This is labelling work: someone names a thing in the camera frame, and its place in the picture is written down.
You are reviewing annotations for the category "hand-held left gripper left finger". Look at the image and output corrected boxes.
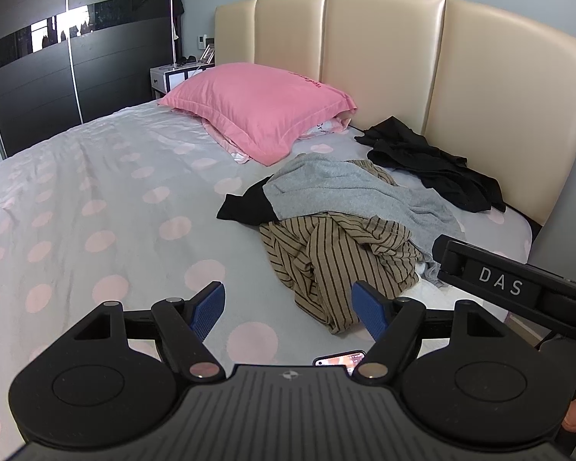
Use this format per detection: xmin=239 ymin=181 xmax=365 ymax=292
xmin=72 ymin=281 xmax=227 ymax=381

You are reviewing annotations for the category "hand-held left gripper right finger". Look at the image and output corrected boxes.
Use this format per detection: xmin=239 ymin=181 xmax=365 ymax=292
xmin=351 ymin=281 xmax=506 ymax=384

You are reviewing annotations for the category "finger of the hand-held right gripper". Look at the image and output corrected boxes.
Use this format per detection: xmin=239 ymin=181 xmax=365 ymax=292
xmin=432 ymin=234 xmax=466 ymax=290

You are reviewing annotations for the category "grey and black sweater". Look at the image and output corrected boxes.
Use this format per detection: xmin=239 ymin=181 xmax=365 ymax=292
xmin=217 ymin=153 xmax=466 ymax=289

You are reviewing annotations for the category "smartphone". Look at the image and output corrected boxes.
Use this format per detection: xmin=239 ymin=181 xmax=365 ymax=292
xmin=313 ymin=350 xmax=368 ymax=378

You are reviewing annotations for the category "tan striped shirt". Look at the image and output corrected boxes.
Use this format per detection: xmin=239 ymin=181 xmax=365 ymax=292
xmin=259 ymin=158 xmax=425 ymax=336

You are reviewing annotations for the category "black garment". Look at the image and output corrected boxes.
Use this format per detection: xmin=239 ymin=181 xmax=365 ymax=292
xmin=354 ymin=116 xmax=507 ymax=213

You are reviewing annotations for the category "grey pink-dotted bed sheet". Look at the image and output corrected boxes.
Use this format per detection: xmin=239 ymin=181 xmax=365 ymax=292
xmin=0 ymin=101 xmax=533 ymax=461

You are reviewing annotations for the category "white pink printed pillow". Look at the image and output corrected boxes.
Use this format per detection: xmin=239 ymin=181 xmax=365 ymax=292
xmin=202 ymin=113 xmax=353 ymax=166

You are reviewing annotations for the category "cream padded headboard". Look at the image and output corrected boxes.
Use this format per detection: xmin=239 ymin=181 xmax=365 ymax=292
xmin=214 ymin=0 xmax=576 ymax=231

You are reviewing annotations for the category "white nightstand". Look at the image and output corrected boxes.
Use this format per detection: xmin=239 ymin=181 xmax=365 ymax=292
xmin=150 ymin=62 xmax=215 ymax=101

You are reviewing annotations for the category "white floor lamp pole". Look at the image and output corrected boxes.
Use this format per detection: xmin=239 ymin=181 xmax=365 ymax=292
xmin=170 ymin=0 xmax=180 ymax=65

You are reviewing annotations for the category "dark sliding-door wardrobe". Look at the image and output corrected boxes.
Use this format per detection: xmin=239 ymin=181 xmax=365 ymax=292
xmin=0 ymin=0 xmax=183 ymax=159

